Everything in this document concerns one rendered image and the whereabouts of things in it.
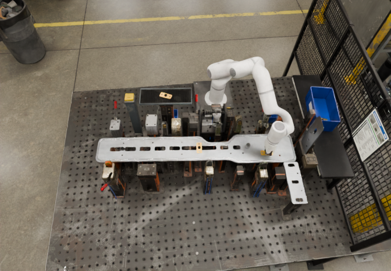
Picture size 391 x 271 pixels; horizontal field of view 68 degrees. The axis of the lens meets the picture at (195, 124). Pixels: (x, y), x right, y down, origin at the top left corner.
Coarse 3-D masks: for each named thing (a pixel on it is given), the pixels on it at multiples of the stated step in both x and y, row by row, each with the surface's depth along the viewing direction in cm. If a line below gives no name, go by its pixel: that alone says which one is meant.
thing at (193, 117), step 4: (192, 116) 206; (196, 116) 207; (192, 120) 204; (196, 120) 204; (192, 124) 205; (196, 124) 205; (192, 128) 209; (196, 128) 209; (192, 132) 216; (196, 132) 216; (192, 136) 220; (192, 148) 235
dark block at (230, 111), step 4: (228, 112) 204; (232, 112) 204; (228, 116) 202; (232, 116) 202; (228, 120) 206; (232, 120) 206; (228, 124) 212; (228, 128) 215; (224, 132) 222; (228, 132) 220; (224, 136) 225; (228, 136) 225; (224, 140) 231
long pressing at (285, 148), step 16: (112, 144) 201; (128, 144) 201; (144, 144) 202; (160, 144) 202; (176, 144) 202; (192, 144) 202; (208, 144) 203; (224, 144) 203; (240, 144) 203; (256, 144) 204; (288, 144) 204; (96, 160) 195; (112, 160) 195; (128, 160) 195; (144, 160) 195; (160, 160) 196; (176, 160) 196; (192, 160) 196; (224, 160) 197; (240, 160) 197; (256, 160) 197; (272, 160) 197; (288, 160) 198
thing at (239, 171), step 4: (236, 168) 196; (240, 168) 194; (236, 172) 194; (240, 172) 193; (236, 176) 196; (240, 176) 194; (232, 180) 214; (236, 180) 200; (240, 180) 200; (232, 184) 214; (236, 184) 205; (232, 188) 215; (236, 188) 215
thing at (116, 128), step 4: (112, 120) 205; (116, 120) 205; (112, 124) 203; (116, 124) 203; (120, 124) 207; (112, 128) 201; (116, 128) 202; (120, 128) 206; (112, 132) 204; (116, 132) 204; (120, 132) 206; (116, 136) 208; (120, 136) 209; (124, 136) 220; (128, 148) 232
